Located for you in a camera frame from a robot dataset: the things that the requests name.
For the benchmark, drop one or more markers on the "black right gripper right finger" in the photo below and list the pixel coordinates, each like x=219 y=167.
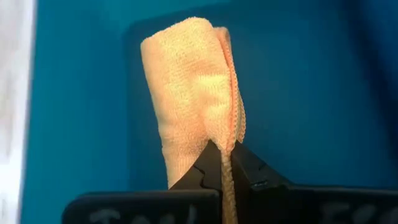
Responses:
x=311 y=207

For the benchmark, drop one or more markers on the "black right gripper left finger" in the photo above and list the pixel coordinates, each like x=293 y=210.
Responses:
x=140 y=208

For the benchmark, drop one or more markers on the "orange microfiber towel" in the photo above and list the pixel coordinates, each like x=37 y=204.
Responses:
x=192 y=93

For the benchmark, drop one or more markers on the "teal plastic basket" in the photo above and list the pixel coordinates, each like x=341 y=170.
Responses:
x=311 y=93

